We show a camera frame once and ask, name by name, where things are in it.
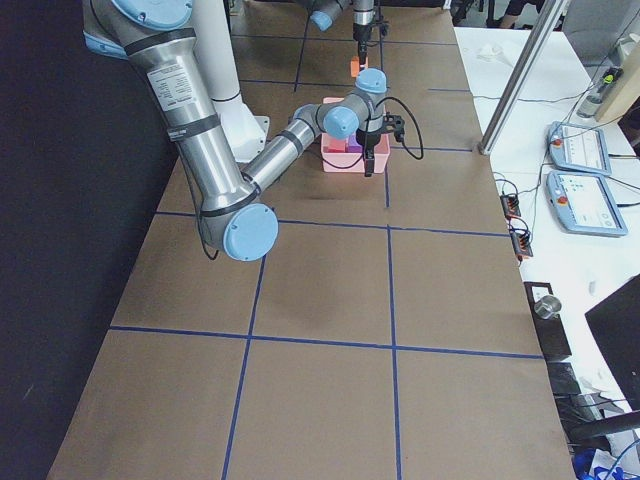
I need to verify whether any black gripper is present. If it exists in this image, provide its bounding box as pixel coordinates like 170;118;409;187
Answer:
353;19;389;64
356;113;405;176

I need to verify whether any purple foam block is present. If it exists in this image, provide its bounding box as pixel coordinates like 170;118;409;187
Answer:
346;134;362;153

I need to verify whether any orange foam block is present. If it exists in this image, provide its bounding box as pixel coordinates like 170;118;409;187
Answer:
350;56;369;78

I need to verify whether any red foam block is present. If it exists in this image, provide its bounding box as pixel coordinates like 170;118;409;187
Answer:
323;136;347;153

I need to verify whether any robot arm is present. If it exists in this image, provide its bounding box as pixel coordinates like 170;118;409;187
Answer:
298;0;388;73
83;1;404;261

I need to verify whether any pink plastic bin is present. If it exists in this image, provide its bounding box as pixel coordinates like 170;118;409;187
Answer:
321;97;364;173

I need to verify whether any upper orange connector board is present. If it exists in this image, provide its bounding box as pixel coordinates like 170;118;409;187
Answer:
500;193;521;221

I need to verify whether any orange connector board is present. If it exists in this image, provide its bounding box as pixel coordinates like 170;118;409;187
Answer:
500;193;521;221
509;227;533;261

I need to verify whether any lower orange connector board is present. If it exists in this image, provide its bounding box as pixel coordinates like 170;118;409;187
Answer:
509;227;533;261

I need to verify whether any white side table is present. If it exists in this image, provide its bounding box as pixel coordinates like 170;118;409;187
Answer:
453;25;640;451

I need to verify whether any upper teach pendant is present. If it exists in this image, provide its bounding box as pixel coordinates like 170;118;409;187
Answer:
547;121;612;176

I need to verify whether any teach pendant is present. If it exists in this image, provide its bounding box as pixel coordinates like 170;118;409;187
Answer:
547;121;612;176
546;170;628;238

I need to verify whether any lower teach pendant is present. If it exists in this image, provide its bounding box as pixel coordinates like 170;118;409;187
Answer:
546;170;628;238

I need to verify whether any silver metal cylinder weight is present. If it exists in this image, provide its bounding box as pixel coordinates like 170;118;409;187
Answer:
533;295;562;320

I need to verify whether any grey handheld device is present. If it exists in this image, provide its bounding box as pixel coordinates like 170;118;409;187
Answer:
577;67;624;118

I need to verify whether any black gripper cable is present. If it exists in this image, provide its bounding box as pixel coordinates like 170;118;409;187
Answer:
372;96;425;161

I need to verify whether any aluminium frame post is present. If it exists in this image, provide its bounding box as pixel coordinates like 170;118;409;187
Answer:
478;0;568;156

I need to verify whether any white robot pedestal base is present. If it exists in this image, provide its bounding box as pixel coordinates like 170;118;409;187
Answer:
191;0;270;163

